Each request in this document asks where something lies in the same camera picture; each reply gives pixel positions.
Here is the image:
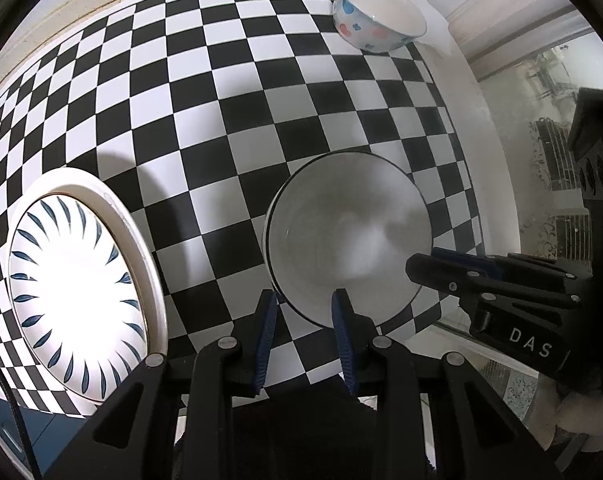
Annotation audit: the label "white bowl dark rim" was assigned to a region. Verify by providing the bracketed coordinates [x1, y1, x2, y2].
[262, 151, 434, 328]

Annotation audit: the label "blue leaf pattern plate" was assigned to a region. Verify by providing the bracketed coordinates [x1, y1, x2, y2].
[8, 194, 148, 402]

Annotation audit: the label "white plate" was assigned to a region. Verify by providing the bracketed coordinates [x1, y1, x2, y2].
[5, 167, 170, 418]

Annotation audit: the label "white bowl coloured dots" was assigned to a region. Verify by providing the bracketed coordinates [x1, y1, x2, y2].
[332, 0, 427, 53]

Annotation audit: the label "white paper napkin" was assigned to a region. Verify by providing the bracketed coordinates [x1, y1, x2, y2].
[410, 0, 455, 56]

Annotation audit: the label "black cable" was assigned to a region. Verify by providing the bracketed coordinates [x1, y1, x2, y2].
[0, 339, 45, 480]

